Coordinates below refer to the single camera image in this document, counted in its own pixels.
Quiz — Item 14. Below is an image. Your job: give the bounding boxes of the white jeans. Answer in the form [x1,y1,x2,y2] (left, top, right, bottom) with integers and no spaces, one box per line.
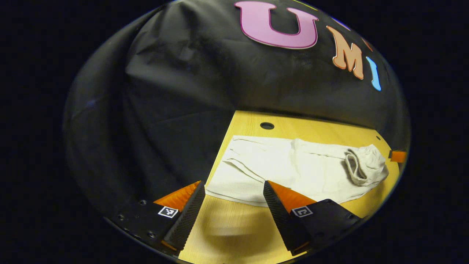
[205,136,389,208]

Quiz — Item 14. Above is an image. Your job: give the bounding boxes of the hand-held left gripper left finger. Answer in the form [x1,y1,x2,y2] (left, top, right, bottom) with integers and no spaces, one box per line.
[106,180,206,253]

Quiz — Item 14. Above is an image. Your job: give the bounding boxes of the black backdrop cloth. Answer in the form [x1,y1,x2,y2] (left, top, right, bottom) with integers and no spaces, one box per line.
[62,0,411,206]

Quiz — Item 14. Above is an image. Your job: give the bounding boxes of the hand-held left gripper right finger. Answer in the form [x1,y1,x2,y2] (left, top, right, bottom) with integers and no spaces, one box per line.
[263,180,361,256]

